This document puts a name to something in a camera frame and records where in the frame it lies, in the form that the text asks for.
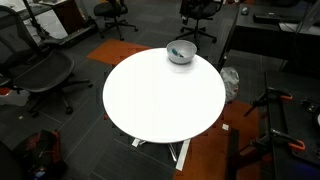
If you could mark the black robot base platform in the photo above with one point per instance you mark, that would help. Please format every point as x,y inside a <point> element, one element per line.
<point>293,133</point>

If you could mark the white bowl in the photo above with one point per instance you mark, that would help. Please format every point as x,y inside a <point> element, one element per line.
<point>187,57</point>

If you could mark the round white table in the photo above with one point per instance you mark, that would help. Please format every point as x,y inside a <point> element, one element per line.
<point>116,51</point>

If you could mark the white metal table base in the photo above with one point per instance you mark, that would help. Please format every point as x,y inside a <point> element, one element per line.
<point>183,153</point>

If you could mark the white plastic bag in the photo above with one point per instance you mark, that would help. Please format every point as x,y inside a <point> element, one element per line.
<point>230,83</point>

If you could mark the white floor tag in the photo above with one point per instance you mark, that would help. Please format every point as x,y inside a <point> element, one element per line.
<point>225,127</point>

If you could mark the black desk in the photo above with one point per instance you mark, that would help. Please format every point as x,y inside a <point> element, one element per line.
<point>260,36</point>

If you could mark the computer mouse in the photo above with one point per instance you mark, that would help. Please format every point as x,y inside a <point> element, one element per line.
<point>245,10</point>

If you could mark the black mesh office chair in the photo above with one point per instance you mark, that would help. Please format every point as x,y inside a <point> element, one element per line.
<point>43,71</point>

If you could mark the white desk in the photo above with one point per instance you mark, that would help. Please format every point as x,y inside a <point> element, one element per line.
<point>53,23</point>

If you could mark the black keyboard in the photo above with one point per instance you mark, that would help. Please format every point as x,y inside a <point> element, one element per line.
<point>266,18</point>

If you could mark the red black bag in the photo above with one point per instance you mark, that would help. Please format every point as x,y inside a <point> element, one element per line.
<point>40,153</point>

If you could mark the white floor object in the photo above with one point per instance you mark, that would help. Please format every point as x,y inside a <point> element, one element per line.
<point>16,98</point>

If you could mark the black pegboard plate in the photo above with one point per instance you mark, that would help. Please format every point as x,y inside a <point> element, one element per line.
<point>308,140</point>

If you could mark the black post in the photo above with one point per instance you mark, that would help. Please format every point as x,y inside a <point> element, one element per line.
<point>234,153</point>

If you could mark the black mount bracket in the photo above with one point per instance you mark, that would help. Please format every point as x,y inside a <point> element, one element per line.
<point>310,106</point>

